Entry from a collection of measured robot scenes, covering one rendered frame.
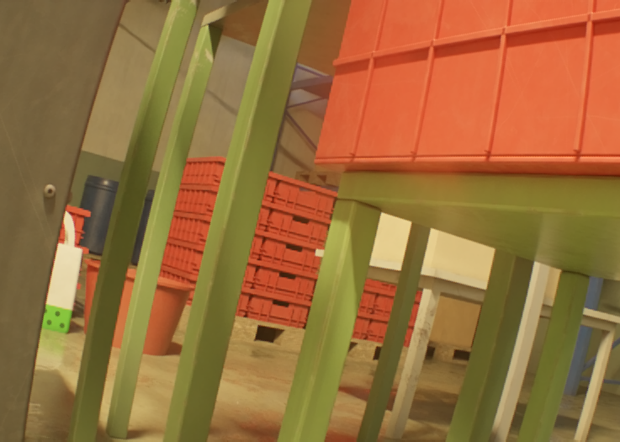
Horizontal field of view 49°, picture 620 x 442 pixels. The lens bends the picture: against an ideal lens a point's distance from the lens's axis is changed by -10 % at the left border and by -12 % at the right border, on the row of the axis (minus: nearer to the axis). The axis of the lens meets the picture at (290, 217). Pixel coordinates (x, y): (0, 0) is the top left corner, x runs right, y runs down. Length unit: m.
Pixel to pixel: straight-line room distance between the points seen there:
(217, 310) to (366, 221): 0.27
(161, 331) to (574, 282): 2.31
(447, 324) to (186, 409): 5.92
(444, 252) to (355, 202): 1.80
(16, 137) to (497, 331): 0.62
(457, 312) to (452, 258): 4.33
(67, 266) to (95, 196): 5.02
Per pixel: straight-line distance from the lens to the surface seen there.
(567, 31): 0.47
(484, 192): 0.50
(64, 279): 2.93
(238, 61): 10.20
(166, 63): 1.25
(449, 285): 2.42
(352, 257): 0.62
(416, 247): 1.92
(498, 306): 0.89
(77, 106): 0.44
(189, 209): 4.40
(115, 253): 1.21
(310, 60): 1.73
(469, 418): 0.90
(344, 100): 0.64
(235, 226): 0.84
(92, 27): 0.45
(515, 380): 2.50
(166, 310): 2.95
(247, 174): 0.84
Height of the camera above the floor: 0.45
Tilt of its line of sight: 4 degrees up
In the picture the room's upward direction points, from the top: 13 degrees clockwise
